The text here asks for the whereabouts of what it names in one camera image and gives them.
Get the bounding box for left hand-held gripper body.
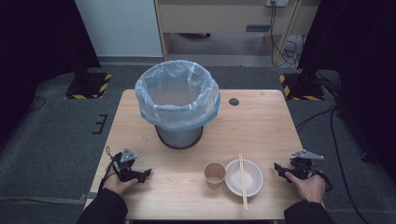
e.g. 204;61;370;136
111;147;147;184

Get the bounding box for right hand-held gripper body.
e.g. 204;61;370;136
289;149;325;181

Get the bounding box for white plastic bowl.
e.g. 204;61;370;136
224;159;264;198

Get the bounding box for wooden chopstick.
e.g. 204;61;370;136
239;152;249;212
237;152;248;211

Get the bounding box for grey metal mesh trash bin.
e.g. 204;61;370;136
154;123;205;150

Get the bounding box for clear blue plastic bin bag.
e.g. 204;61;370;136
134;59;221;133

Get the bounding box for brown paper cup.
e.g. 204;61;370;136
204;161;227;189

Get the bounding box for person's left hand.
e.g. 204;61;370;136
103;173;140;197

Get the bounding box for person's right hand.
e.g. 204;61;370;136
284;171;327;205

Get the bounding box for grey tape strip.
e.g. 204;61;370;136
78;191;98;202

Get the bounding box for black stand base striped edge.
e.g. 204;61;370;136
278;72;326;102
64;72;113;100

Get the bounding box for dark curtain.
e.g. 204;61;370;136
296;0;396;185
0;0;102;147

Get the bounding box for white power strip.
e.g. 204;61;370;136
264;0;290;8

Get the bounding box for light wooden cabinet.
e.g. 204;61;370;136
154;0;322;63

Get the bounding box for left hand-held gripper black cable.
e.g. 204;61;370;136
97;146;123;193

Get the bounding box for hand-held gripper black cable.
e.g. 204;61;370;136
97;146;123;193
313;169;334;193

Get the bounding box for right hand-held gripper black cable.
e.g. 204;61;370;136
313;169;334;193

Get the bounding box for long black floor cable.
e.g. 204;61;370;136
294;105;372;224

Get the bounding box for black cables behind cabinet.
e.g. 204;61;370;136
268;2;304;68

